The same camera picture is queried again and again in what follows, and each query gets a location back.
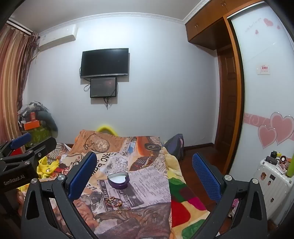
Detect white heart-print wardrobe door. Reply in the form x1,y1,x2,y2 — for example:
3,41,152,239
230,4,294,182

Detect striped brown curtain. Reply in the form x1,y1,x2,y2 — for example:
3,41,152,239
0,22,40,147

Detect newspaper-print blanket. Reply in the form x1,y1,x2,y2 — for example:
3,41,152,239
55,130,173,239

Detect wooden overhead cabinet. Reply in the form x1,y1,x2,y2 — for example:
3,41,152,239
185,0,264,50

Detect orange box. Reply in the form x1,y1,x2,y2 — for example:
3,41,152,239
23,122,42,131

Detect purple heart-shaped tin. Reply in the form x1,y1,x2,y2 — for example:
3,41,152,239
107,171,130,190

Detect green box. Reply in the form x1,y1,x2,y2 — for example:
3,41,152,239
22,128,50,148

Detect black wall television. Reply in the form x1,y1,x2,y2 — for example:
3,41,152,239
80,48,130,79

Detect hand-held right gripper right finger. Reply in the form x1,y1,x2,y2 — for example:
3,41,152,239
191,152,269,239

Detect yellow plastic hoop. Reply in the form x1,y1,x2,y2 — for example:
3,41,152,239
96,124,116,134

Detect dark backpack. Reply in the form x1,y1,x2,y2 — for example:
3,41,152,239
164,134,185,161

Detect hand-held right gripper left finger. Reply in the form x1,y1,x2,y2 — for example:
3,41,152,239
20,151,101,239

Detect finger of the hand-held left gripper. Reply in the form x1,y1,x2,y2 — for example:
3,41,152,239
0,133,32,159
0,137,57,170

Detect yellow cloth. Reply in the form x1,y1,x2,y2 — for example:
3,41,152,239
36,156,60,179

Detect dark grey cushion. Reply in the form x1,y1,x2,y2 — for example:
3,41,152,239
37,110,58,139

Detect brown wooden door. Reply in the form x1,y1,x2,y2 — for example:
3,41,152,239
215,45,238,157

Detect white suitcase with stickers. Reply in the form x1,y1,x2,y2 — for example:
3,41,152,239
251,158,294,221

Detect green tube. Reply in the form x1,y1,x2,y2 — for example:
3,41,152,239
285,152,294,178

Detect colourful plush blanket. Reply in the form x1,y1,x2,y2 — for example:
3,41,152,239
164,151,214,239

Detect small black wall monitor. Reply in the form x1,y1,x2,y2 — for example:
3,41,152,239
90,77,118,98

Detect white air conditioner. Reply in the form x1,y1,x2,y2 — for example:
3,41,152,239
38,25,79,51

